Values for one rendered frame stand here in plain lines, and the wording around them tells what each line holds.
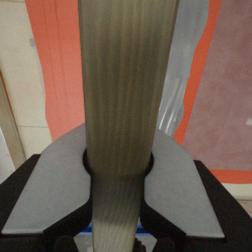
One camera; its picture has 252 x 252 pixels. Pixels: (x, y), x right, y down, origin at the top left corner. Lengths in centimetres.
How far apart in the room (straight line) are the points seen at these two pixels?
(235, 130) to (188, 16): 19
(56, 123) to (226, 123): 27
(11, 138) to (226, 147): 35
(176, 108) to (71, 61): 16
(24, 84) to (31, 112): 4
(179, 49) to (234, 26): 7
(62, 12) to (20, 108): 15
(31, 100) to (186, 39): 23
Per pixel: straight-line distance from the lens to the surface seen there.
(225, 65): 29
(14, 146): 33
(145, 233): 41
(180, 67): 26
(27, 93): 30
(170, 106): 27
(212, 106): 30
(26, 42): 27
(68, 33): 26
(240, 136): 36
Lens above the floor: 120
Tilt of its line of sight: 59 degrees down
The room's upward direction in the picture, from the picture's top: 178 degrees clockwise
